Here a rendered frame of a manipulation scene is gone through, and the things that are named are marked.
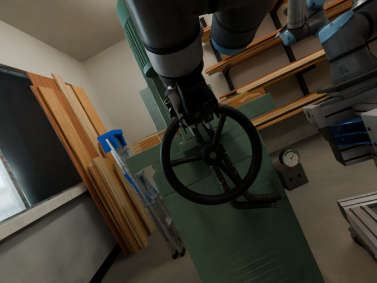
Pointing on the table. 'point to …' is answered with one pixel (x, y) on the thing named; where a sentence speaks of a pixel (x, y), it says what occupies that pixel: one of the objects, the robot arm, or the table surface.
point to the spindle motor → (134, 39)
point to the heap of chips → (249, 98)
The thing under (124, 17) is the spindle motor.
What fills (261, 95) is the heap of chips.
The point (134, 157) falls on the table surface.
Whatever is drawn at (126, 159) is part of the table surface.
